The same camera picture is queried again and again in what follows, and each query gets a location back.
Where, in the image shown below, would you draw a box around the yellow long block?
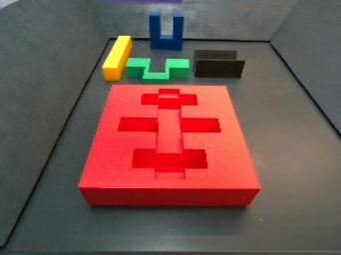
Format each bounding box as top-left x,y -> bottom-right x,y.
102,36 -> 132,81

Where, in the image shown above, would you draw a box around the green U-shaped block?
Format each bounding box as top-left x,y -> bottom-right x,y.
125,58 -> 189,84

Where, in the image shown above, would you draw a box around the red slotted board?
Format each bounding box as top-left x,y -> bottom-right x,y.
78,85 -> 260,206

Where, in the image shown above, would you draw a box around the blue U-shaped block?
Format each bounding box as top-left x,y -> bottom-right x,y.
149,12 -> 183,51

